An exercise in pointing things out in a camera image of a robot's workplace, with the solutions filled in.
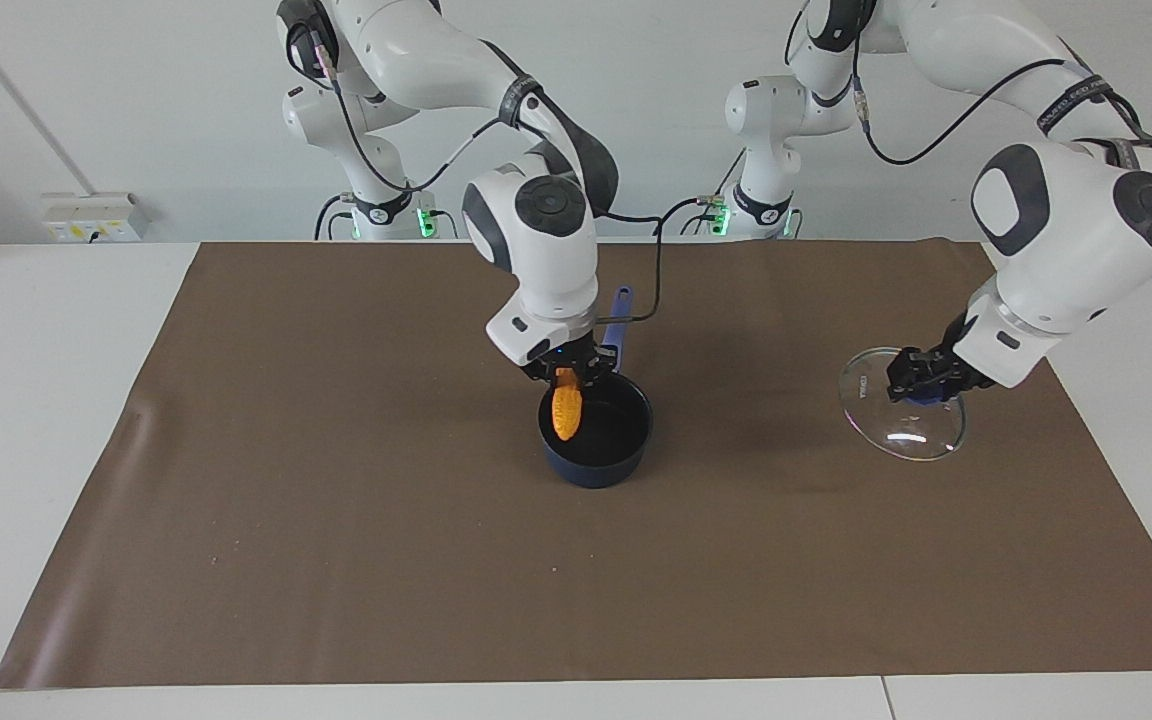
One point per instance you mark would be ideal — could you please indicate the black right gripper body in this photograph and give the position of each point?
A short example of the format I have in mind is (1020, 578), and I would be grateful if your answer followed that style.
(571, 355)

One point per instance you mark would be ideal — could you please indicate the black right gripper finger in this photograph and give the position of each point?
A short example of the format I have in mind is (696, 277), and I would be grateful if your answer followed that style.
(592, 375)
(546, 376)

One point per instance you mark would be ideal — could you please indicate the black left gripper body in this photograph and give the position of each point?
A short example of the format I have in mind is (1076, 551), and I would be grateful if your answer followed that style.
(961, 365)

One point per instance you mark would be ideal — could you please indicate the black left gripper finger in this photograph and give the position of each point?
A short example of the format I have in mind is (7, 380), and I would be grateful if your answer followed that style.
(921, 393)
(906, 365)

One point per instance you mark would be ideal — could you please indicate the glass lid with purple knob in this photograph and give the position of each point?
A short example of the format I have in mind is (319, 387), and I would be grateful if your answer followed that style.
(911, 430)

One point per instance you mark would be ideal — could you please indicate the yellow corn cob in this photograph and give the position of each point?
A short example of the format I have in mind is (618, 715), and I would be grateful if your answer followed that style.
(566, 410)

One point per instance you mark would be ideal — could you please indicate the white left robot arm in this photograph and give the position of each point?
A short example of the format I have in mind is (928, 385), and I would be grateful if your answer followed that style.
(1066, 220)

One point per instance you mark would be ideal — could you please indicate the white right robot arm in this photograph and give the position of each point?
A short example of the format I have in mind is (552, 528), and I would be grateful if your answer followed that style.
(536, 230)

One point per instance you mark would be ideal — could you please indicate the brown table mat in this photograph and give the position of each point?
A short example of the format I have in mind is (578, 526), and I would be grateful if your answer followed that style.
(436, 560)

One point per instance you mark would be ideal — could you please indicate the white wall socket box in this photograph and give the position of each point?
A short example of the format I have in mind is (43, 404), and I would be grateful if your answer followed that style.
(96, 215)

